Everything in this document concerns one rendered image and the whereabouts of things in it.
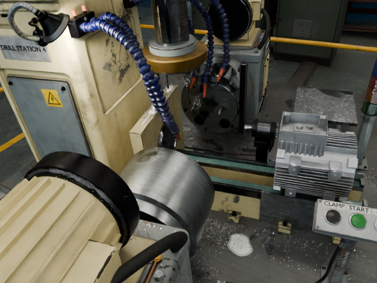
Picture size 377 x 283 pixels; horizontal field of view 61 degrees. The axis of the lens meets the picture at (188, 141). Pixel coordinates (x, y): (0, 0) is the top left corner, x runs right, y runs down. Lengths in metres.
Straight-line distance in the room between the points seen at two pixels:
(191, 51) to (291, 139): 0.35
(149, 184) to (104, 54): 0.42
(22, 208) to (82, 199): 0.07
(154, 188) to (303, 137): 0.42
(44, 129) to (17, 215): 0.63
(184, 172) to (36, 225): 0.40
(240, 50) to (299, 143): 0.58
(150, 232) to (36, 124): 0.57
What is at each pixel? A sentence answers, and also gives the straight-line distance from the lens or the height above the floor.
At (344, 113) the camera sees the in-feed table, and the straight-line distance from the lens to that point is 1.45.
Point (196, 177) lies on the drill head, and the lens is 0.76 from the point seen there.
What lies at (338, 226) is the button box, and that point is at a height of 1.05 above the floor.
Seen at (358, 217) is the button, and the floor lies 1.08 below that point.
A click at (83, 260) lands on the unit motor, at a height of 1.31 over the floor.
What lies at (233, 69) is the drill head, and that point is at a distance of 1.21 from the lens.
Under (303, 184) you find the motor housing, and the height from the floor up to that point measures 1.01.
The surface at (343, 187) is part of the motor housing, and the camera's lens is 0.94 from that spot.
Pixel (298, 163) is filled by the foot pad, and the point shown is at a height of 1.08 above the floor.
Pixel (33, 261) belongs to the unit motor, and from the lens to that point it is 0.41.
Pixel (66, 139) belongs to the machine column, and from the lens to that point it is 1.01.
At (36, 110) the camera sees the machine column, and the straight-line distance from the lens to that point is 1.01.
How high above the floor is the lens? 1.64
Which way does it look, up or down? 36 degrees down
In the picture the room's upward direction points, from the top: 5 degrees counter-clockwise
